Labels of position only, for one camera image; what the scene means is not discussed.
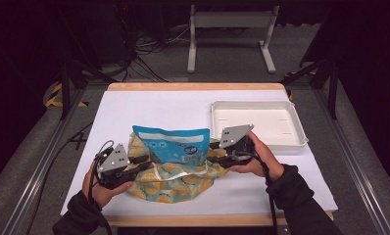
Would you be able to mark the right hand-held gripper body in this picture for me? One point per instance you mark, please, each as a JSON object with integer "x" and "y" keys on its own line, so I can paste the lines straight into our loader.
{"x": 237, "y": 143}

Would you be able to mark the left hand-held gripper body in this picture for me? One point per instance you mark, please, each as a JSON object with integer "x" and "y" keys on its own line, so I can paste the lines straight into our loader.
{"x": 113, "y": 161}

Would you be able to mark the blue snack packet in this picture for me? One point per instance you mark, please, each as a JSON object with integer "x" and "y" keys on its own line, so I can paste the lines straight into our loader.
{"x": 176, "y": 147}

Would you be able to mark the person's right hand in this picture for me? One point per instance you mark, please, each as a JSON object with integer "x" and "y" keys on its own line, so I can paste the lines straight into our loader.
{"x": 265, "y": 160}

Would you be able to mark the person's left hand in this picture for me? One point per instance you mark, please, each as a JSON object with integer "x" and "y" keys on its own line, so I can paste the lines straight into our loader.
{"x": 100, "y": 192}

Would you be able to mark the white plastic tray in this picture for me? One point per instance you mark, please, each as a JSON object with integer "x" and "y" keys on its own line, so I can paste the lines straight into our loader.
{"x": 268, "y": 122}

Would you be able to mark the white paper sheet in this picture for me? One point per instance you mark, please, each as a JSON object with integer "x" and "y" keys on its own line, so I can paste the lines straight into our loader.
{"x": 170, "y": 111}

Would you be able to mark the wooden table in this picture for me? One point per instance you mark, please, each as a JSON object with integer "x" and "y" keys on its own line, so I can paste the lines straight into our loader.
{"x": 196, "y": 86}

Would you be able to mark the yellow and black hazard tape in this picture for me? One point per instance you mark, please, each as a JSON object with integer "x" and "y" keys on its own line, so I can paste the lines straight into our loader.
{"x": 54, "y": 94}

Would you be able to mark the grey metal stand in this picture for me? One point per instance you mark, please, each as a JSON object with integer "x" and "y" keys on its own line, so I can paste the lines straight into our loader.
{"x": 232, "y": 19}

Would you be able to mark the aluminium rail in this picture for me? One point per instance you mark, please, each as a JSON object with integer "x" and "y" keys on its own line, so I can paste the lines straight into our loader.
{"x": 36, "y": 176}
{"x": 356, "y": 176}

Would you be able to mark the black frame stand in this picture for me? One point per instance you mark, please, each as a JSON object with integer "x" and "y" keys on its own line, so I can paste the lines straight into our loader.
{"x": 65, "y": 84}
{"x": 332, "y": 88}

